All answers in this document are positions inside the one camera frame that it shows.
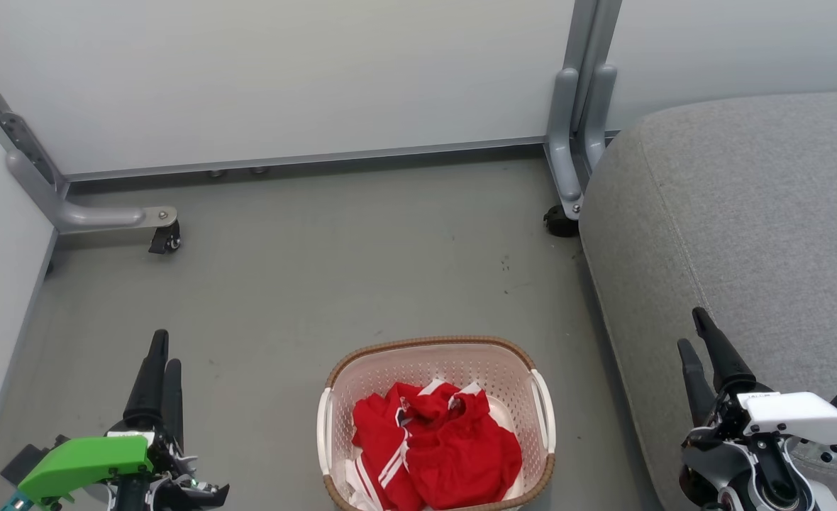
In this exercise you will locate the beige perforated laundry basket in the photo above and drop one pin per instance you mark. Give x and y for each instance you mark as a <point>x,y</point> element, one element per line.
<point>433,362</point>

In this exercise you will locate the grey fabric sofa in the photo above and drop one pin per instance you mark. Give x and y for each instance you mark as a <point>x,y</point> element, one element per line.
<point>745,213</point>

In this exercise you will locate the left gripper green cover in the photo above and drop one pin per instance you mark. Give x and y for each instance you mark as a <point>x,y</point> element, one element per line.
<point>85,458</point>

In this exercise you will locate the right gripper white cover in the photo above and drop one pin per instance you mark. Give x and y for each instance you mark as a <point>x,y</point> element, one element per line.
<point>801,419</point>

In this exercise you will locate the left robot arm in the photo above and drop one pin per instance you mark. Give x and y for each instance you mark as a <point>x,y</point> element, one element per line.
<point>131,498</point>

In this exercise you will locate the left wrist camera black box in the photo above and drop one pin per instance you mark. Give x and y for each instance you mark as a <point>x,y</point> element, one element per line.
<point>25,460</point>

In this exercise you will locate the grey metal partition leg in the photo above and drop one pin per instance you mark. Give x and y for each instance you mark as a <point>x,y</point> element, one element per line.
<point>564,142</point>
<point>92,215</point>

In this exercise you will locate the grey aluminium partition rail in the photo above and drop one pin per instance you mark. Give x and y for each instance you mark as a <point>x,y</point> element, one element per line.
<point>305,160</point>

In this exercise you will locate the red shorts white stripes lining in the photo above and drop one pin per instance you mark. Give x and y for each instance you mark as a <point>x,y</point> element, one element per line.
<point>379,433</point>

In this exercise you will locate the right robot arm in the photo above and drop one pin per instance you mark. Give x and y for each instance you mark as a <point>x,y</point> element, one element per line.
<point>716,475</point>

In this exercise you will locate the black caster wheel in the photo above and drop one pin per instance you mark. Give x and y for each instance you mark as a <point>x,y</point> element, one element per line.
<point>165,240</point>
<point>559,223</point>

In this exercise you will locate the red garment white trim lettering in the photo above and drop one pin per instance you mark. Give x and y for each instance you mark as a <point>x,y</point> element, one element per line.
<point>461,454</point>

